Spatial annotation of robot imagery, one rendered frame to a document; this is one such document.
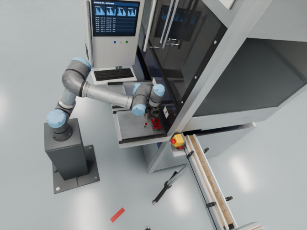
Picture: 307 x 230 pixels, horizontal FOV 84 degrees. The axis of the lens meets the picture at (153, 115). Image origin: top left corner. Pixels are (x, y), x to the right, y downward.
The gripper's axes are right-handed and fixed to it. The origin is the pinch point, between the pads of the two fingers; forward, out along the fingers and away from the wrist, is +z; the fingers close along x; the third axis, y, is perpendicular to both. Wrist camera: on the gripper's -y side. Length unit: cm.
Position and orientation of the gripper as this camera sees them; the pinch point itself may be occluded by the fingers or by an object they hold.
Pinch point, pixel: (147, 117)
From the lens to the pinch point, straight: 134.4
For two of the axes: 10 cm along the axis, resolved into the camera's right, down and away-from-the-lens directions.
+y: 2.6, 8.1, -5.2
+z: -2.2, 5.8, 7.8
